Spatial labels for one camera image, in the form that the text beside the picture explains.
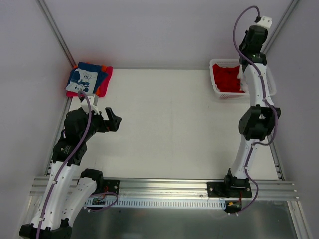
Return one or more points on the light blue printed t shirt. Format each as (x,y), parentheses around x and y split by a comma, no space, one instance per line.
(82,80)

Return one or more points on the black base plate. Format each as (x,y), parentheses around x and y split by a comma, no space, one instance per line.
(111,185)
(221,190)

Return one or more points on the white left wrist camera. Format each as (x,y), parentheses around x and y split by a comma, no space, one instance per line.
(89,104)

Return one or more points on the white slotted cable duct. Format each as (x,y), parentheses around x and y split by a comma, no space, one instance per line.
(171,203)

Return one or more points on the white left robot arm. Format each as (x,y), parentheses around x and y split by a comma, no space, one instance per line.
(59,208)

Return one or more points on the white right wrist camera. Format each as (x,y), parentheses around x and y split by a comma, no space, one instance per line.
(264,22)

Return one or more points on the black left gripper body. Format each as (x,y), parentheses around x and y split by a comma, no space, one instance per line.
(109,123)

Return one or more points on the red t shirt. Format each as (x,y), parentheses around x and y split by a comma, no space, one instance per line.
(226,79)

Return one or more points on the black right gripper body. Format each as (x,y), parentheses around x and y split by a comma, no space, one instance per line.
(255,33)

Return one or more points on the white plastic basket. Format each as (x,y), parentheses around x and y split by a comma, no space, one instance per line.
(267,76)

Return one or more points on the dark blue folded t shirt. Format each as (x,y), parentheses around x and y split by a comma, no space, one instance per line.
(99,72)

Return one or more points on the pink folded t shirt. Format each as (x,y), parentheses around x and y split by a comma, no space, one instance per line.
(104,76)

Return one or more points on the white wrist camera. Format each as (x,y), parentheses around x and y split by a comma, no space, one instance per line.
(89,104)
(264,22)

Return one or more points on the aluminium mounting rail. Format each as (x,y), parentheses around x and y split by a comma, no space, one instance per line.
(142,188)

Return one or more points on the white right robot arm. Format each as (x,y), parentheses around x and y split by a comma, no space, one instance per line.
(261,118)

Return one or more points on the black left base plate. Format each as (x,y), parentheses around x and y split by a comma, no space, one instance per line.
(111,185)

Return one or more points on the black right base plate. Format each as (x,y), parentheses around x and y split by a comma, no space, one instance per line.
(221,190)

